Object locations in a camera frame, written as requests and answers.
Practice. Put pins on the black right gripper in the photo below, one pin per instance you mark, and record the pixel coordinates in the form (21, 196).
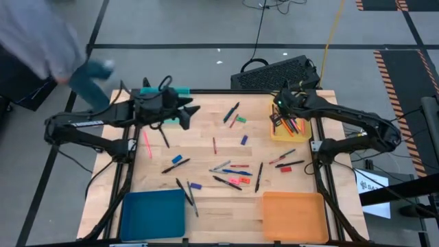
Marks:
(291, 102)

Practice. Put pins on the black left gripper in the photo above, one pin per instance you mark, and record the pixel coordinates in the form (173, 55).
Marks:
(156, 106)

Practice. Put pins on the black pencil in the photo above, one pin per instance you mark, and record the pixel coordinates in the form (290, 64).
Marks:
(273, 128)
(184, 191)

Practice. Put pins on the orange pencil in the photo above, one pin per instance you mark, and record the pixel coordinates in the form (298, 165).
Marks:
(287, 128)

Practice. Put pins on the yellow pencil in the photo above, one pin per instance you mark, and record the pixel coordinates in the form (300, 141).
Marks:
(299, 127)

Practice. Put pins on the dark green crayon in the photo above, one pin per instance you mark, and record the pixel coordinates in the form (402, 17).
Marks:
(287, 153)

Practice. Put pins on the dark blue eraser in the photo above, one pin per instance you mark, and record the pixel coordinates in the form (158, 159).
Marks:
(244, 140)
(195, 186)

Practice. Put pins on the light blue eraser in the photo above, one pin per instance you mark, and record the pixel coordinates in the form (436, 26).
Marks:
(177, 158)

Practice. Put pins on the black pen silver rings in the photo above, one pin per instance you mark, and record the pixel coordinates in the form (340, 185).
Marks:
(175, 165)

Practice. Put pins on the orange eraser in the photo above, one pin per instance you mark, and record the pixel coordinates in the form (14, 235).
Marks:
(244, 180)

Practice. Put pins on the grey pen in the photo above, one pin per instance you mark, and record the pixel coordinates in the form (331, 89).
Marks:
(222, 165)
(217, 171)

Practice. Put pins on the pink eraser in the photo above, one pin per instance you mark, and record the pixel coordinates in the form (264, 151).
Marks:
(234, 181)

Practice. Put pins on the black pen white print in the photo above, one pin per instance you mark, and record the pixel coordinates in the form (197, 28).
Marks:
(227, 182)

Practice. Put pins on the blue plastic bin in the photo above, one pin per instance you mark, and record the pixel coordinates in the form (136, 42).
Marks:
(152, 216)

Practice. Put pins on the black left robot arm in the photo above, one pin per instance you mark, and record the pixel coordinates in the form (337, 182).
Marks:
(85, 121)

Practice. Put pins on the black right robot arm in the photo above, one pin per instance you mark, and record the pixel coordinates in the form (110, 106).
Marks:
(360, 118)

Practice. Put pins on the teal translucent plastic bin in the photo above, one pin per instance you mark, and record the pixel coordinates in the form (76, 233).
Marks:
(181, 90)

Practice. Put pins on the yellow translucent plastic bin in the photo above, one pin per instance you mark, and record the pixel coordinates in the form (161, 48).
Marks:
(291, 138)

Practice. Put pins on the green eraser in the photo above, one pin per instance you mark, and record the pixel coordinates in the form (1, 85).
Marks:
(241, 119)

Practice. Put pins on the black perforated computer case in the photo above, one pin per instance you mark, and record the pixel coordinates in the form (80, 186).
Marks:
(274, 75)

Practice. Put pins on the red eraser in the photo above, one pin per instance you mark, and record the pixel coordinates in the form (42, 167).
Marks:
(286, 169)

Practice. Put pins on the orange translucent plastic bin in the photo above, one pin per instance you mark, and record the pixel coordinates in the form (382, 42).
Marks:
(295, 217)

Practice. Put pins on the white logo sign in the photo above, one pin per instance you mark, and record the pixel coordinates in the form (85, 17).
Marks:
(368, 185)

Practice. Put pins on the black hazard striped floor mat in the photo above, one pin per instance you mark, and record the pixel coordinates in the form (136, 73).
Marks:
(408, 103)
(380, 4)

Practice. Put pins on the black crossbar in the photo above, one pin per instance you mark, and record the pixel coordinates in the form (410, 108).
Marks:
(398, 190)

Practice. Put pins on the large black case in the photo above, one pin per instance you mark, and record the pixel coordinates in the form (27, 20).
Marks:
(20, 92)

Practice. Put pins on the person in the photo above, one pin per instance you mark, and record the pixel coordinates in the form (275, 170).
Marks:
(34, 34)

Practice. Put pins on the grey post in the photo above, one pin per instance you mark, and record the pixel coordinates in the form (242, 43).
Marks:
(431, 123)

